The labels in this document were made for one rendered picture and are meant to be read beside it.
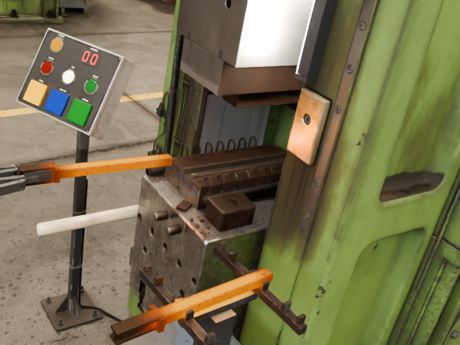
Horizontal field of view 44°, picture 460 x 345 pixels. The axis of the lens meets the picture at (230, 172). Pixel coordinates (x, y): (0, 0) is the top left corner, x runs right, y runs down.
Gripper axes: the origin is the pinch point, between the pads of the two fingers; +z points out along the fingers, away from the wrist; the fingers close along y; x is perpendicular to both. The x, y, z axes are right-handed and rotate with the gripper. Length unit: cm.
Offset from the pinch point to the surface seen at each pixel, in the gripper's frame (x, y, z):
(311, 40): 41, 26, 55
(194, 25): 34, -8, 44
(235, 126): -4, -19, 74
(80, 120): -7, -41, 28
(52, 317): -106, -56, 26
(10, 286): -107, -83, 16
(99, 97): 0, -41, 34
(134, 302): -64, -11, 38
